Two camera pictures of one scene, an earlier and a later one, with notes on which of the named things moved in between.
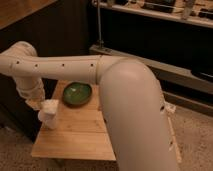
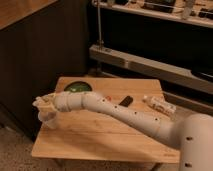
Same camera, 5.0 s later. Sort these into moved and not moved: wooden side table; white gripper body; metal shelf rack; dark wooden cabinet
Moved: white gripper body
Not moved: metal shelf rack; wooden side table; dark wooden cabinet
